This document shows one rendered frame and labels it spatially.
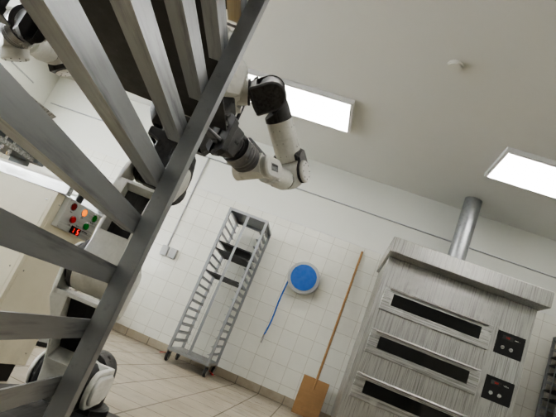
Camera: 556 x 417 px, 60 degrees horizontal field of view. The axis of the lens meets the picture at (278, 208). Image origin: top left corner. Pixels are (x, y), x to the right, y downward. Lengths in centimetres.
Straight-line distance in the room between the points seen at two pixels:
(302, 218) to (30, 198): 436
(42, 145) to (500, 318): 502
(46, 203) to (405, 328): 370
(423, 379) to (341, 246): 197
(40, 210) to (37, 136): 183
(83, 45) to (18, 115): 9
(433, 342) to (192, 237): 322
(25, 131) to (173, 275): 591
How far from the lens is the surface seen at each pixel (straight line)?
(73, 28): 47
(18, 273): 229
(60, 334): 74
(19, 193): 241
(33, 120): 46
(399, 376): 502
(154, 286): 639
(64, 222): 232
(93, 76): 52
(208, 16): 85
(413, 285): 511
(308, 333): 598
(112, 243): 139
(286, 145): 162
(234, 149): 131
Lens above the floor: 60
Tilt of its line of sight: 15 degrees up
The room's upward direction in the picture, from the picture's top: 23 degrees clockwise
